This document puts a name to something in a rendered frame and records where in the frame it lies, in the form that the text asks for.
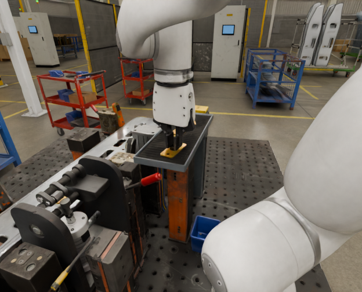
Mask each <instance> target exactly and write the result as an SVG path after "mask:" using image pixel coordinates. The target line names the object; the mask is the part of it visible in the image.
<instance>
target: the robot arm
mask: <svg viewBox="0 0 362 292"><path fill-rule="evenodd" d="M231 1H232V0H123V1H122V4H121V8H120V12H119V15H118V21H117V27H116V34H115V36H116V40H117V46H118V48H119V50H120V52H121V53H122V54H123V55H124V56H125V57H127V58H131V59H153V63H154V79H155V80H156V82H155V84H154V91H153V116H154V118H153V122H154V123H156V124H157V125H159V127H160V128H161V129H162V132H163V133H164V134H165V143H166V148H169V147H170V146H171V145H172V144H173V146H174V150H175V151H177V150H178V149H179V148H180V147H181V146H182V144H183V134H184V133H185V132H190V131H193V130H194V129H195V128H196V126H195V124H194V121H195V117H196V111H195V99H194V90H193V85H192V83H189V81H188V79H190V78H192V77H193V71H191V40H192V20H195V19H200V18H204V17H208V16H211V15H213V14H215V13H217V12H219V11H221V10H222V9H223V8H225V7H226V6H227V5H228V4H229V3H230V2H231ZM172 125H174V126H175V133H176V136H173V131H172ZM283 183H284V186H283V187H282V188H281V189H279V190H278V191H277V192H275V193H274V194H272V195H271V196H269V197H268V198H266V199H264V200H262V201H260V202H258V203H256V204H254V205H252V206H251V207H249V208H247V209H245V210H243V211H241V212H239V213H237V214H235V215H233V216H231V217H229V218H228V219H226V220H224V221H222V222H221V223H220V224H218V225H217V226H216V227H215V228H214V229H212V230H211V232H210V233H209V234H208V235H207V237H206V238H205V241H204V244H203V246H202V252H201V261H202V266H203V269H204V273H205V274H206V276H207V278H208V280H209V281H210V283H211V285H212V287H213V289H214V290H215V291H216V292H296V287H295V281H296V280H298V279H299V278H300V277H301V276H303V275H304V274H305V273H307V272H308V271H310V270H311V269H312V268H314V267H315V266H316V265H317V264H319V263H320V262H322V261H323V260H324V259H326V258H327V257H328V256H330V255H331V254H332V253H333V252H335V251H336V250H337V249H338V248H340V247H341V246H342V245H343V244H344V243H345V242H346V241H347V240H348V239H350V238H351V237H352V236H353V235H355V234H357V233H359V232H361V231H362V67H360V68H359V69H358V70H357V71H356V72H355V73H354V74H353V75H352V76H351V77H350V78H349V79H348V80H347V81H346V82H345V83H344V84H343V85H342V86H341V87H340V88H339V90H338V91H337V92H336V93H335V94H334V95H333V96H332V97H331V99H330V100H329V101H328V103H326V105H325V106H324V107H323V109H322V110H321V111H320V112H319V114H318V115H317V116H316V118H315V120H314V121H313V123H312V124H311V125H310V127H309V128H308V130H307V131H306V133H305V134H304V136H303V137H302V139H301V140H300V142H299V143H298V145H297V146H296V148H295V150H294V151H293V153H292V155H291V157H290V159H289V161H288V164H287V167H286V168H285V172H284V179H283Z"/></svg>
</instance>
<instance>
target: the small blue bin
mask: <svg viewBox="0 0 362 292"><path fill-rule="evenodd" d="M218 224H220V221H219V220H216V219H213V218H208V217H203V216H197V217H196V219H195V222H194V225H193V228H192V230H191V233H190V237H191V247H192V251H196V252H199V253H201V252H202V246H203V244H204V241H205V238H206V237H207V235H208V234H209V233H210V232H211V230H212V229H214V228H215V227H216V226H217V225H218Z"/></svg>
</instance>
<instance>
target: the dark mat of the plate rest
mask: <svg viewBox="0 0 362 292"><path fill-rule="evenodd" d="M210 117H211V116H206V115H196V117H195V122H196V125H195V126H196V128H195V129H194V130H193V131H190V132H185V133H184V134H183V143H184V144H186V146H185V147H184V148H183V149H182V150H181V151H180V152H179V153H178V154H177V155H176V156H174V157H173V158H167V157H164V156H161V155H160V153H161V152H162V151H164V150H165V149H166V143H165V134H164V133H163V132H162V131H161V132H160V134H159V135H158V136H157V137H156V138H155V139H154V140H153V141H152V142H151V143H150V144H149V145H148V146H147V147H146V148H145V149H144V150H143V151H142V152H141V153H140V154H139V155H138V156H137V157H140V158H146V159H153V160H159V161H163V162H169V163H175V164H180V165H184V164H185V163H186V161H187V159H188V157H189V155H190V154H191V152H192V150H193V148H194V146H195V144H196V143H197V141H198V139H199V138H200V135H201V133H202V132H203V130H204V128H205V127H206V125H207V123H208V121H209V119H210ZM173 130H175V126H174V125H172V131H173Z"/></svg>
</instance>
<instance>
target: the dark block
mask: <svg viewBox="0 0 362 292"><path fill-rule="evenodd" d="M62 272H63V270H62V268H61V265H60V263H59V260H58V258H57V256H56V253H55V252H53V251H50V250H47V249H44V248H41V247H39V246H36V245H33V244H30V243H27V242H23V243H22V244H21V245H20V246H19V247H18V248H17V249H16V250H15V251H14V252H12V253H11V254H10V255H9V256H8V257H6V258H5V259H4V260H3V261H2V262H1V263H0V273H1V275H2V276H3V278H4V279H5V280H6V282H7V284H8V285H9V287H11V288H13V289H15V290H17V291H18V292H68V290H67V287H66V285H65V283H64V281H63V282H62V283H61V284H60V286H59V287H58V288H57V290H52V289H51V285H52V284H53V283H54V282H55V280H56V279H57V278H58V277H59V276H60V274H61V273H62Z"/></svg>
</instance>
